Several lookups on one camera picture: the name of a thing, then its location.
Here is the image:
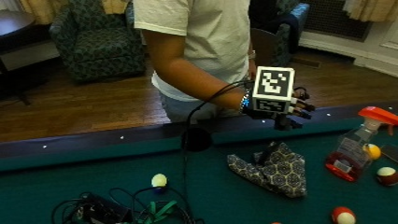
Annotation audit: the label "red striped billiard ball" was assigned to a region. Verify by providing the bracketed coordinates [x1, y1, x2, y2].
[331, 206, 357, 224]

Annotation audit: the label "yellow curtain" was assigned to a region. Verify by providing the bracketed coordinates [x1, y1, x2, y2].
[343, 0, 398, 23]
[18, 0, 131, 25]

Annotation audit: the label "brown wooden chair back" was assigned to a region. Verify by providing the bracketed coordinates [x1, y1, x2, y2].
[249, 27, 280, 68]

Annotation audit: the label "black device with cables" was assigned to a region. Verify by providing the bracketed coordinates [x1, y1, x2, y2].
[50, 191, 135, 224]

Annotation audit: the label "white marker cube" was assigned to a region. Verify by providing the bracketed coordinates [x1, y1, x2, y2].
[251, 65, 296, 114]

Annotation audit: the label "blue patterned armchair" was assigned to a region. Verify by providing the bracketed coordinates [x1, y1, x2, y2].
[248, 0, 312, 68]

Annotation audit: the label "patterned dark folded cloth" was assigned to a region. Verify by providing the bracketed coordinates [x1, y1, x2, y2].
[227, 141, 309, 199]

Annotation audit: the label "black looped cable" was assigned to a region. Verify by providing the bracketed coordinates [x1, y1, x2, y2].
[106, 186, 207, 224]

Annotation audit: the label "person's white t-shirt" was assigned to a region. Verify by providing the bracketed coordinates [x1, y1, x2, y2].
[132, 0, 256, 103]

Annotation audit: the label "black glove cable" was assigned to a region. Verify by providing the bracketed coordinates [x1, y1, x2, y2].
[180, 79, 256, 200]

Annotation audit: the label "dark radiator grille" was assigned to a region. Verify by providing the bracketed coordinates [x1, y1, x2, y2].
[300, 0, 373, 43]

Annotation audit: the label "brown floor vent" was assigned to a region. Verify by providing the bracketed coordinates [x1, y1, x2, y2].
[289, 57, 324, 69]

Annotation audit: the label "maroon striped billiard ball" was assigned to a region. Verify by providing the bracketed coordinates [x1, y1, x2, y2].
[376, 166, 398, 188]

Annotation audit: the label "spray bottle with orange trigger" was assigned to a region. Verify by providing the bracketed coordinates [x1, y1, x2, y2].
[324, 105, 398, 183]

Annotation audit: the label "person's light blue shorts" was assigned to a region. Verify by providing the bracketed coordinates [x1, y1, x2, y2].
[160, 92, 247, 124]

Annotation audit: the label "green patterned armchair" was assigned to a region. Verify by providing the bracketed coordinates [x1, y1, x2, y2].
[48, 0, 147, 84]

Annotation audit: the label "yellow billiard ball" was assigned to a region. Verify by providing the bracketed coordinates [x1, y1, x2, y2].
[364, 143, 384, 161]

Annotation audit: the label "dark wooden side table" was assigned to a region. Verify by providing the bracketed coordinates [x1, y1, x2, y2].
[0, 10, 54, 106]

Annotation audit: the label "green strap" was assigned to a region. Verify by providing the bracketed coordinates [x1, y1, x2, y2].
[131, 200, 180, 224]

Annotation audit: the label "beaded blue bracelet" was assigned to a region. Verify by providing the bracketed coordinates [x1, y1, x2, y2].
[239, 91, 253, 114]

